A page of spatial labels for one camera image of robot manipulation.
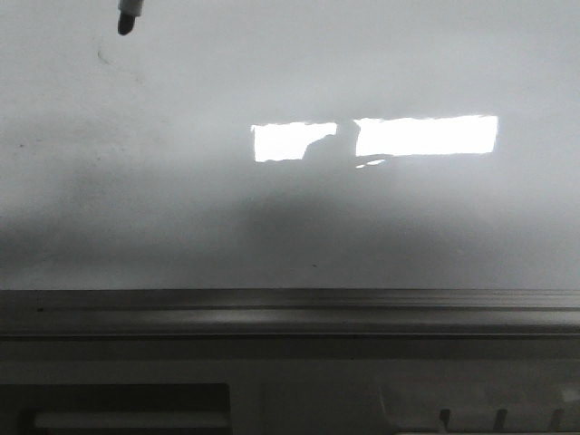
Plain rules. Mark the white marker pen black tip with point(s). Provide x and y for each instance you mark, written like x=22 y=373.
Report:
x=129 y=11

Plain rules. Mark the grey base unit with slots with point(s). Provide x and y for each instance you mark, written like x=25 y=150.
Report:
x=292 y=385

